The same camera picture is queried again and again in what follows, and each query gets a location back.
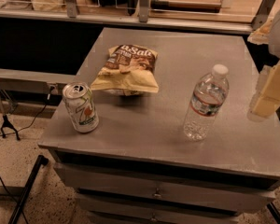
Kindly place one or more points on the clear plastic water bottle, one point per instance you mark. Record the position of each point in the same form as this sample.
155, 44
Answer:
209, 94

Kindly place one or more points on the brown chip bag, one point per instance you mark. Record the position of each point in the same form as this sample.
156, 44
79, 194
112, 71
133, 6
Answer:
129, 70

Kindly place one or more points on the black metal floor bar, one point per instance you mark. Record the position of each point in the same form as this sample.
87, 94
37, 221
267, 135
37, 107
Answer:
40, 161

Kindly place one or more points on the grey metal shelf rail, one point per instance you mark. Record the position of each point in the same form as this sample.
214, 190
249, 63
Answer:
226, 16

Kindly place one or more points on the grey drawer cabinet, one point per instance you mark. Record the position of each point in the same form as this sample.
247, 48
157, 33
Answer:
138, 167

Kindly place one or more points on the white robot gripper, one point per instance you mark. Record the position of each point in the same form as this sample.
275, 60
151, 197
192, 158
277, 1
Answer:
266, 99

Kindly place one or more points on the black tripod stand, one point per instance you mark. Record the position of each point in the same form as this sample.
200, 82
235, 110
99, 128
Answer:
6, 123

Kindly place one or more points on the white green soda can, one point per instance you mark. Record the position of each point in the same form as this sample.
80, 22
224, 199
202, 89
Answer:
78, 101

